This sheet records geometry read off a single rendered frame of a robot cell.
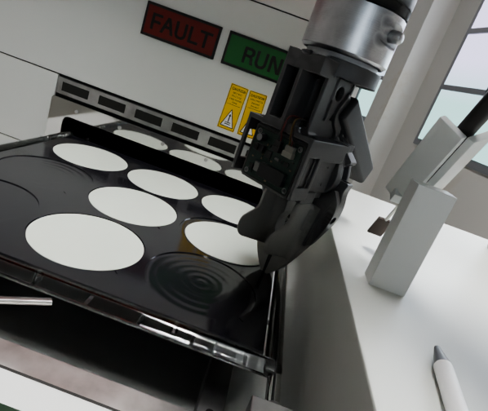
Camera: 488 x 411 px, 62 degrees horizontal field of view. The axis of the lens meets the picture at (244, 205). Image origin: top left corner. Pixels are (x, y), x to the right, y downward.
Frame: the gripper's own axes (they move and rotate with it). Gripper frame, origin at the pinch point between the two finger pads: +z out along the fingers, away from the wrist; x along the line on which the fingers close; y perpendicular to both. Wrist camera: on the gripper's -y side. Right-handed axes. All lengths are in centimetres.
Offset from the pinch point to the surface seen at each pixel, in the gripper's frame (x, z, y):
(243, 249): -4.0, 1.2, 0.0
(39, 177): -22.8, 1.4, 14.8
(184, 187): -20.9, 1.3, -4.6
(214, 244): -5.8, 1.2, 3.0
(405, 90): -127, -43, -307
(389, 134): -125, -6, -310
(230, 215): -12.0, 1.3, -5.6
